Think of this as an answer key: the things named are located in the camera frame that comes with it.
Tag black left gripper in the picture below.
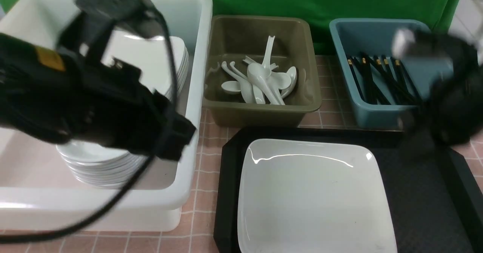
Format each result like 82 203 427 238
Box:
1 0 196 161

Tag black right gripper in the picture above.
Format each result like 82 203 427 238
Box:
392 29 483 159

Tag white square rice plate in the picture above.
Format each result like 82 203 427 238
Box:
237 138 397 253

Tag stack of small white bowls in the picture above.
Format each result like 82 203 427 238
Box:
56 140 146 189

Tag black chopsticks in bin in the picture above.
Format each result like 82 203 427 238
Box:
346 52 422 105

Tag stack of white square plates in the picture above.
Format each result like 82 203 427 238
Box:
75 28 189 102

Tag large white plastic tub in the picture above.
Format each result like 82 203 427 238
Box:
0 0 213 232

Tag black plastic serving tray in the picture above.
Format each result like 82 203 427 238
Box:
213 127 483 253

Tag pink checkered tablecloth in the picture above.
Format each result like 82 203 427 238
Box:
0 55 483 253

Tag blue plastic bin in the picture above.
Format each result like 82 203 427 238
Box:
329 18 453 130

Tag olive green plastic bin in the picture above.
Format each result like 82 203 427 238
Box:
203 15 321 128

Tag white spoons in bin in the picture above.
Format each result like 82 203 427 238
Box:
221 36 298 105

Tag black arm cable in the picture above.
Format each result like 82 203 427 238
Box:
0 9 180 243

